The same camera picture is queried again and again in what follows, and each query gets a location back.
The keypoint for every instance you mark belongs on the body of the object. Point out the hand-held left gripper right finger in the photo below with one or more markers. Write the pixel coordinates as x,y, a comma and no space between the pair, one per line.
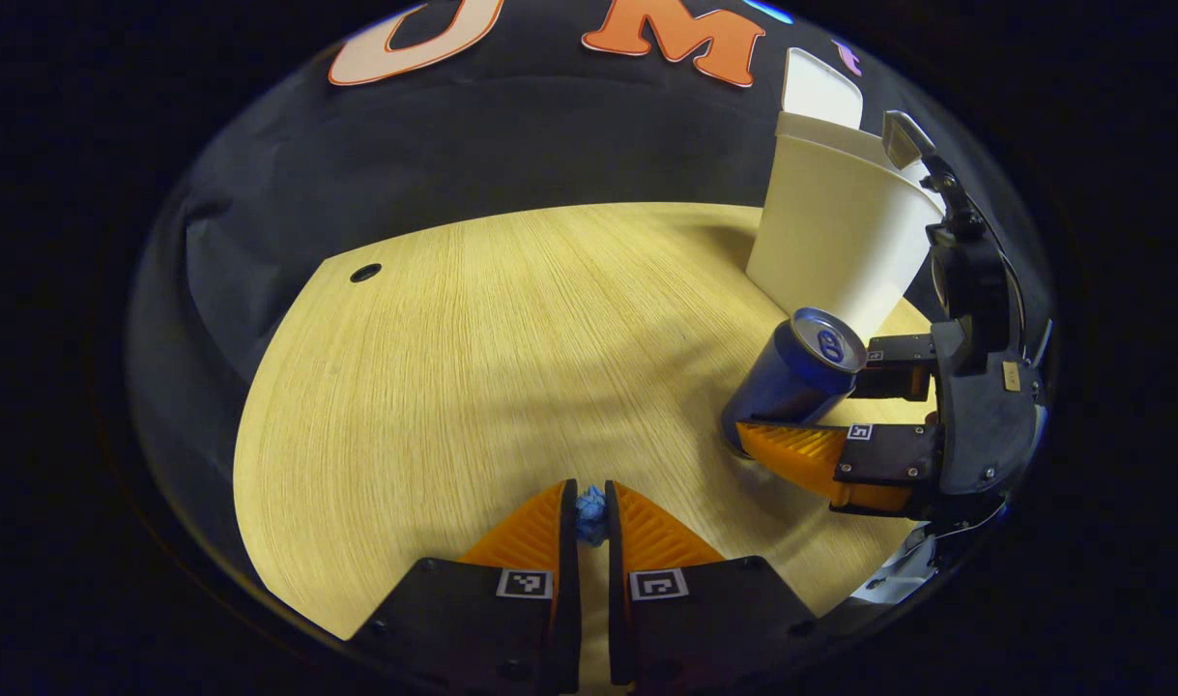
714,628

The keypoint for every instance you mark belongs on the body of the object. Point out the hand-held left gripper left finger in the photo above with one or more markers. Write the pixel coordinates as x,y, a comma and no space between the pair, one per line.
482,628

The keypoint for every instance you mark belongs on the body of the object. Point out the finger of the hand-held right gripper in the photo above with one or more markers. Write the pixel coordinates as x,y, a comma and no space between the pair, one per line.
888,454
903,372

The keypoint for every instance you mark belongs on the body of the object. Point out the blue pop can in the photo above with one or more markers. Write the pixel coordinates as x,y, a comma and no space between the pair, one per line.
791,387

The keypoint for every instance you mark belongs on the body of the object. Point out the blue paper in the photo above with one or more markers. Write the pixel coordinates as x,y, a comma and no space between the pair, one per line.
590,517

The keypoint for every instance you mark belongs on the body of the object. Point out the white desktop garbage bin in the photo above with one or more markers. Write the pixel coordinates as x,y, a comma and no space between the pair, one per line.
830,222

